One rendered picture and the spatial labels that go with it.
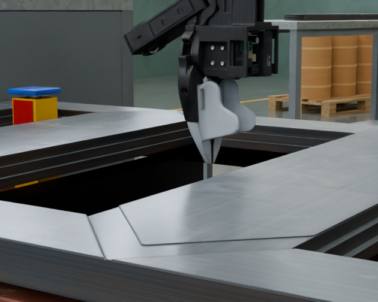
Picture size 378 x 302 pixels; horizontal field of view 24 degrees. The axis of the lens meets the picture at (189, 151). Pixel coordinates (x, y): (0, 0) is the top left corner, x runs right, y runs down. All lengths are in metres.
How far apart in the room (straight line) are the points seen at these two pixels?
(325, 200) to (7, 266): 0.28
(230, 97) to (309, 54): 7.67
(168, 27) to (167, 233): 0.36
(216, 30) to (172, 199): 0.22
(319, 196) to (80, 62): 1.09
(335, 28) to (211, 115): 3.93
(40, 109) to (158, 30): 0.47
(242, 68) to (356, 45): 8.19
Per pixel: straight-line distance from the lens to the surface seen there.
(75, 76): 1.80
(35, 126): 1.25
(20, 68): 1.68
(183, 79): 0.92
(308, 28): 4.65
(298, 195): 0.78
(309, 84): 8.65
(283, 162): 0.95
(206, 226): 0.66
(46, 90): 1.39
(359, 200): 0.77
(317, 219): 0.69
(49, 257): 0.62
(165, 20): 0.96
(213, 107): 0.93
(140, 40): 0.97
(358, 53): 9.25
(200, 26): 0.92
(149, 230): 0.65
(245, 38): 0.89
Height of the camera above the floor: 1.01
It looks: 9 degrees down
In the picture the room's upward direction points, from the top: straight up
